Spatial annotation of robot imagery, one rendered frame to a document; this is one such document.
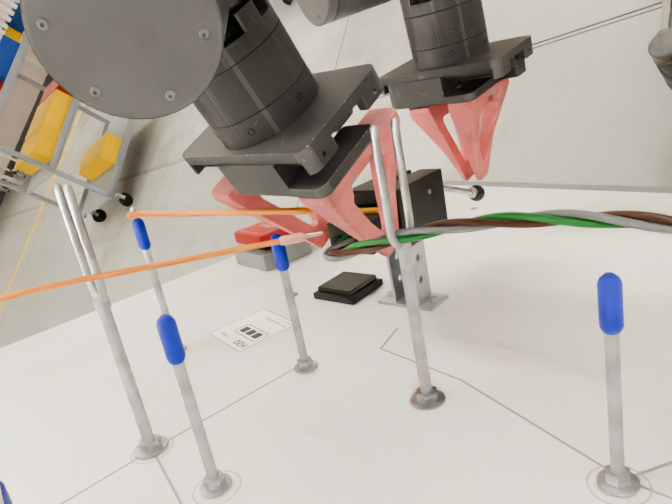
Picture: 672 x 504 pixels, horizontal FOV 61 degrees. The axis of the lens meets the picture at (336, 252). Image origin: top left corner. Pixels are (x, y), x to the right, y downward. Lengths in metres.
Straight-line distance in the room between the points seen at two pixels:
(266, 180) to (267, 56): 0.06
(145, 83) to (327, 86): 0.12
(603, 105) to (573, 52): 0.25
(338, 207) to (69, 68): 0.13
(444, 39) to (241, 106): 0.20
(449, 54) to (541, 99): 1.53
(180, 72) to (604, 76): 1.75
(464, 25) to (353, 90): 0.18
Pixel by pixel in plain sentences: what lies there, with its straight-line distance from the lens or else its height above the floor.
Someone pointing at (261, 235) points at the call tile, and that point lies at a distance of 0.53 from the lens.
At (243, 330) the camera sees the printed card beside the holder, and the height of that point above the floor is 1.17.
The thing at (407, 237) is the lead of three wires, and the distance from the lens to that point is 0.26.
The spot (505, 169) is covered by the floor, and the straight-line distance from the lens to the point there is 1.88.
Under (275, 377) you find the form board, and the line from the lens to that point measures 0.35.
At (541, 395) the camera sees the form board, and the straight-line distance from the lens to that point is 0.30.
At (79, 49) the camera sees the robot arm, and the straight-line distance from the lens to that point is 0.19.
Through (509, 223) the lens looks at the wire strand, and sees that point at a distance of 0.24.
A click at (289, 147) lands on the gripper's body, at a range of 0.25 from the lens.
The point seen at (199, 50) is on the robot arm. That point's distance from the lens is 0.19.
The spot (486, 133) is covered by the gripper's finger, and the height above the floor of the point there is 1.06.
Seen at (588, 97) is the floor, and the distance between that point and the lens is 1.88.
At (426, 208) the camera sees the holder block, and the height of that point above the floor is 1.13.
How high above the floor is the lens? 1.40
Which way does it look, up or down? 39 degrees down
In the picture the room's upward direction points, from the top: 63 degrees counter-clockwise
